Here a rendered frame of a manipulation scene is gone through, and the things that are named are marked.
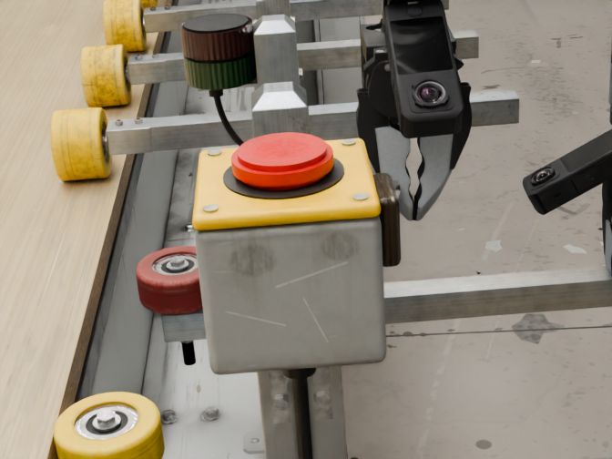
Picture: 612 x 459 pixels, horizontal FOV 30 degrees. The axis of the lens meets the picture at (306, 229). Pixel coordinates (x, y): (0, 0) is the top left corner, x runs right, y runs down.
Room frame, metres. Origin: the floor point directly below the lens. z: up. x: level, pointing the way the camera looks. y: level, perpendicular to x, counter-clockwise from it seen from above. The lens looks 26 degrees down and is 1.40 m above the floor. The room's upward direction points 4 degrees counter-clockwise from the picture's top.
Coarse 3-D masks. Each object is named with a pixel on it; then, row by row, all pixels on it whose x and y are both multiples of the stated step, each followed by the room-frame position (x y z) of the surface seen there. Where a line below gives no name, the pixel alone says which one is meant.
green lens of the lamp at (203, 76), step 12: (240, 60) 0.90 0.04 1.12; (252, 60) 0.91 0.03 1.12; (192, 72) 0.90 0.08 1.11; (204, 72) 0.90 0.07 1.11; (216, 72) 0.89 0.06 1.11; (228, 72) 0.90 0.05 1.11; (240, 72) 0.90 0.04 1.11; (252, 72) 0.91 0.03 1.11; (192, 84) 0.91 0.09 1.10; (204, 84) 0.90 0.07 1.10; (216, 84) 0.89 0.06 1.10; (228, 84) 0.89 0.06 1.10; (240, 84) 0.90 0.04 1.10
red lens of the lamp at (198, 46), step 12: (192, 36) 0.90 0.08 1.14; (204, 36) 0.90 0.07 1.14; (216, 36) 0.89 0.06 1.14; (228, 36) 0.90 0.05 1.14; (240, 36) 0.90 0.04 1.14; (252, 36) 0.92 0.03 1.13; (192, 48) 0.90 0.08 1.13; (204, 48) 0.90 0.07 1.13; (216, 48) 0.89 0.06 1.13; (228, 48) 0.90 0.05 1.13; (240, 48) 0.90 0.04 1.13; (252, 48) 0.91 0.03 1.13
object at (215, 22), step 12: (192, 24) 0.92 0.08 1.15; (204, 24) 0.92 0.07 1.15; (216, 24) 0.92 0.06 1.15; (228, 24) 0.91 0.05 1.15; (240, 24) 0.91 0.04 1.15; (192, 60) 0.91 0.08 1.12; (204, 60) 0.90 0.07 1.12; (216, 60) 0.90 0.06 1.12; (228, 60) 0.90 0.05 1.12; (252, 84) 0.91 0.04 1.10; (216, 96) 0.92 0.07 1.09; (228, 120) 0.92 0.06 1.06; (228, 132) 0.92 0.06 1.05; (240, 144) 0.92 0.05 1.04
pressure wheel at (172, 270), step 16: (160, 256) 0.98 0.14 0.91; (176, 256) 0.97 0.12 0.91; (192, 256) 0.98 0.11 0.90; (144, 272) 0.95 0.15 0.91; (160, 272) 0.95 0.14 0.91; (176, 272) 0.95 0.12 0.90; (192, 272) 0.94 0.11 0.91; (144, 288) 0.94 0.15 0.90; (160, 288) 0.93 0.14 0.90; (176, 288) 0.92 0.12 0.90; (192, 288) 0.93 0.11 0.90; (144, 304) 0.94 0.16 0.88; (160, 304) 0.93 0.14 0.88; (176, 304) 0.92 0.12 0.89; (192, 304) 0.93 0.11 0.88; (192, 352) 0.96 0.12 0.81
